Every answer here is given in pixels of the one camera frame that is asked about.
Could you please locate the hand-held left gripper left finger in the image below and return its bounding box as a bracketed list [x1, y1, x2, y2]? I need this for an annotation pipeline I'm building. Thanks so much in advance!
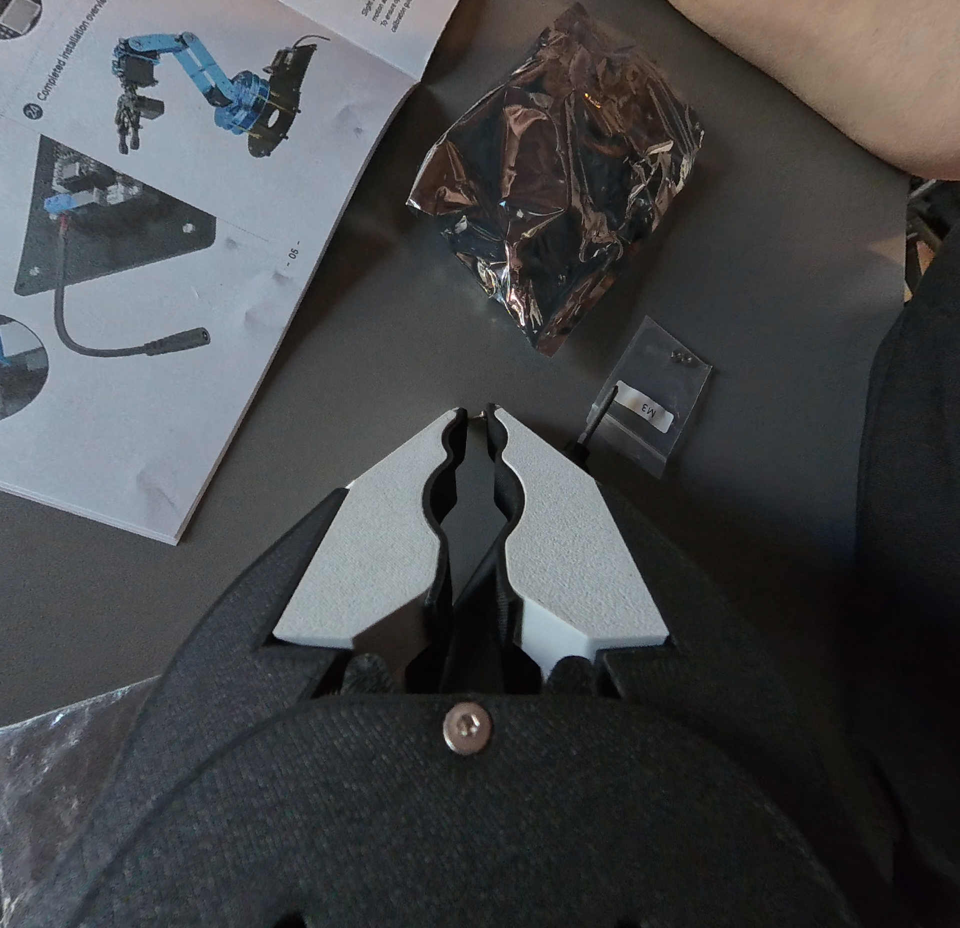
[271, 409, 468, 649]

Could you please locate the printed instruction booklet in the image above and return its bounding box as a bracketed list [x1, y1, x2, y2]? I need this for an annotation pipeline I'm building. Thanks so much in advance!
[0, 0, 481, 546]

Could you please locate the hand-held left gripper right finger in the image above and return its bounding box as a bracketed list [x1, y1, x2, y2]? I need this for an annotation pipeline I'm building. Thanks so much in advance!
[486, 403, 672, 679]

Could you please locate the person's black clothing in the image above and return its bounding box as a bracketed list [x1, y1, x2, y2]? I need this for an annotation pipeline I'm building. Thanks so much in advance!
[847, 215, 960, 928]

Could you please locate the silver foil bag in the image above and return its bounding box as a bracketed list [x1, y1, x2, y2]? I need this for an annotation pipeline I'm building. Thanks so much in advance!
[405, 1, 706, 355]

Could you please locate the large clear plastic bag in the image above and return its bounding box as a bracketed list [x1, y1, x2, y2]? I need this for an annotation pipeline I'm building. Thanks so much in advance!
[0, 676, 155, 928]

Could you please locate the dark grey desk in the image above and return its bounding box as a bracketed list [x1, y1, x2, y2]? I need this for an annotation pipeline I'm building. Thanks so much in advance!
[0, 0, 912, 726]

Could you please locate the white labelled clear bag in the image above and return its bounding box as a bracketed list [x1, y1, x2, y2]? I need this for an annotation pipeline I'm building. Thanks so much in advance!
[603, 314, 714, 480]

